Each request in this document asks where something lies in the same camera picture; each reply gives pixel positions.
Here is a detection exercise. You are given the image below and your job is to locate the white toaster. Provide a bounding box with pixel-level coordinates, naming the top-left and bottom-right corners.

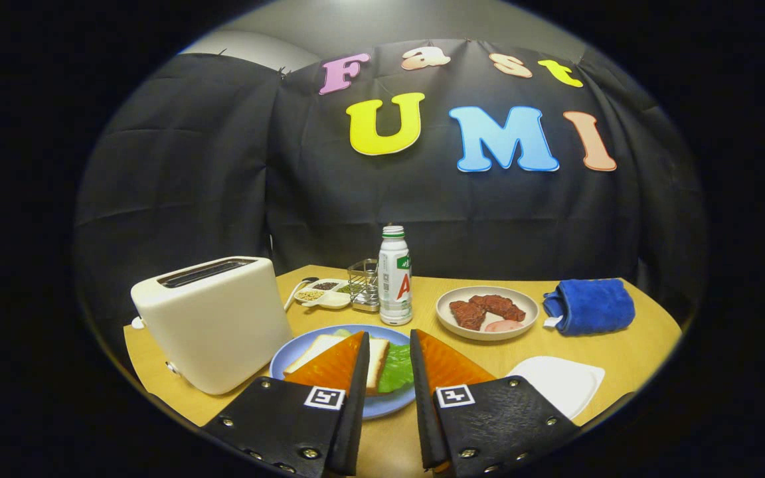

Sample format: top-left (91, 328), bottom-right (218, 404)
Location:
top-left (130, 256), bottom-right (294, 396)

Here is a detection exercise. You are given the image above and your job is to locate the wire mesh utensil holder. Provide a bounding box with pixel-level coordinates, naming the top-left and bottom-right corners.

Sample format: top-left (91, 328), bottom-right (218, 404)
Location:
top-left (347, 258), bottom-right (381, 313)

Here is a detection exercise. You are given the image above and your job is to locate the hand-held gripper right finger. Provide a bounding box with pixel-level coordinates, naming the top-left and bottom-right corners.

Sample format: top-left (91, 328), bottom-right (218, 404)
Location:
top-left (409, 329), bottom-right (582, 477)

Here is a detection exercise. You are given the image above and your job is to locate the brown meat piece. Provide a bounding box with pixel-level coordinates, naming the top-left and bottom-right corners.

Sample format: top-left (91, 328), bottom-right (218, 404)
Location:
top-left (469, 294), bottom-right (527, 323)
top-left (449, 300), bottom-right (487, 331)

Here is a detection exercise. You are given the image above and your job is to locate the white plastic drink bottle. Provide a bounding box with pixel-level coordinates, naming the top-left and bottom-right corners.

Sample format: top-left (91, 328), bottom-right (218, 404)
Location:
top-left (378, 225), bottom-right (414, 326)

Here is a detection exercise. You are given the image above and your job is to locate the white spoon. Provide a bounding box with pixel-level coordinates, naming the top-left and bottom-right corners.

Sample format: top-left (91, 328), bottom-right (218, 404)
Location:
top-left (283, 276), bottom-right (320, 311)

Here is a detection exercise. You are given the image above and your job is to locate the black backdrop cloth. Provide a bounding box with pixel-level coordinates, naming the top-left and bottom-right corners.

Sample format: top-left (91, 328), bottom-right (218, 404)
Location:
top-left (74, 39), bottom-right (707, 346)

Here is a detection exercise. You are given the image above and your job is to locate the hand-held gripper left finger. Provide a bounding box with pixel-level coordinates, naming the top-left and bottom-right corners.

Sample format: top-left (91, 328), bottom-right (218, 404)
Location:
top-left (202, 331), bottom-right (371, 477)

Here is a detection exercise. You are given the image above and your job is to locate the toasted bread slice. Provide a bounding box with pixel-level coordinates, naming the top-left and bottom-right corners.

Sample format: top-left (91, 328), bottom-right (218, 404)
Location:
top-left (283, 334), bottom-right (390, 396)

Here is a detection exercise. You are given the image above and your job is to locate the green lettuce leaf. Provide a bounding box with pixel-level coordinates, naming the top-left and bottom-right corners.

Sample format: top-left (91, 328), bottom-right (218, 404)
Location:
top-left (333, 327), bottom-right (415, 394)

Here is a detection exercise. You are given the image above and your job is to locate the white divided seasoning dish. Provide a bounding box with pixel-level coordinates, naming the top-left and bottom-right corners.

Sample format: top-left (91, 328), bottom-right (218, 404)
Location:
top-left (294, 278), bottom-right (353, 310)

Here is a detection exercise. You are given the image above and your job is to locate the beige round plate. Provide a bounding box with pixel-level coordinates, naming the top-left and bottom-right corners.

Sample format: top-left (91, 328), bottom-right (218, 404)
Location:
top-left (436, 285), bottom-right (540, 342)

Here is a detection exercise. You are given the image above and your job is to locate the blue round plate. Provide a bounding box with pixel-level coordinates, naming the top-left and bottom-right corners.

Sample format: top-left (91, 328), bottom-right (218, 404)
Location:
top-left (269, 324), bottom-right (418, 420)

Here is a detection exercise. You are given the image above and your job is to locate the blue folded towel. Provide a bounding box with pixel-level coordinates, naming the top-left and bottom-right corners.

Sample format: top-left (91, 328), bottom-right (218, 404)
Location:
top-left (543, 278), bottom-right (636, 337)

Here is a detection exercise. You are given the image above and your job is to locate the white square plate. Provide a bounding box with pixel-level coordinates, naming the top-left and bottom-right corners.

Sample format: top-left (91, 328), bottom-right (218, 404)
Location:
top-left (507, 356), bottom-right (606, 420)

